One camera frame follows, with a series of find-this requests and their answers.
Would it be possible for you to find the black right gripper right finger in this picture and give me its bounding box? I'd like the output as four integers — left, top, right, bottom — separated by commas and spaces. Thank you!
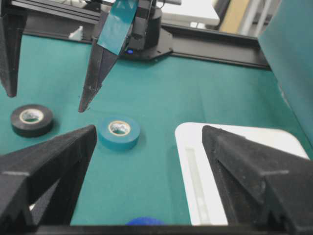
202, 125, 313, 233

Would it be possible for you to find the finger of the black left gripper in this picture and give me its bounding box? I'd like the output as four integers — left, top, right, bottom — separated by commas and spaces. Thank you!
78, 9, 137, 113
0, 14, 27, 97

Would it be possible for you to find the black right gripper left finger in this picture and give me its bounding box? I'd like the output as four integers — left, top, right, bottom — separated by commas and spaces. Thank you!
0, 125, 97, 235

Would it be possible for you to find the white plastic tray case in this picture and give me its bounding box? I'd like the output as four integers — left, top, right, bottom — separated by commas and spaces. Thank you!
175, 122, 309, 225

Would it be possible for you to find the black tape roll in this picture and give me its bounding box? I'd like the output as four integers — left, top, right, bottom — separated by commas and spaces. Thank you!
10, 104, 53, 138

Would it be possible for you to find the teal tape roll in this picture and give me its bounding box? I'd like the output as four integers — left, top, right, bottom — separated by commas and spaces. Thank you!
97, 115, 141, 151

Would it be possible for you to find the blue tape roll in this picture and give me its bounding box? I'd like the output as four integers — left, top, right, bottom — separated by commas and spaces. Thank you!
126, 216, 166, 226

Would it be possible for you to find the green table cloth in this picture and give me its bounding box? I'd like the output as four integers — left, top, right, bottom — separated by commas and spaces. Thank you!
0, 34, 313, 226

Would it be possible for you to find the white desk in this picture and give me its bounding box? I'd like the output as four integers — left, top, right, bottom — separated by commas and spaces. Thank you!
157, 0, 220, 26

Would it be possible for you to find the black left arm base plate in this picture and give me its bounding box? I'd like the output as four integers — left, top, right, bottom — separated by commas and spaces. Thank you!
121, 28, 173, 61

